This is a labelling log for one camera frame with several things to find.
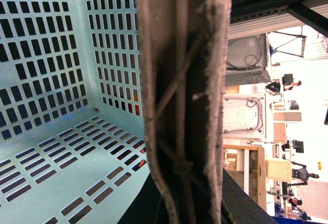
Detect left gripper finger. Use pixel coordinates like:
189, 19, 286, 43
221, 170, 277, 224

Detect light blue plastic basket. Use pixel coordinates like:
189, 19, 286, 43
1, 0, 149, 223

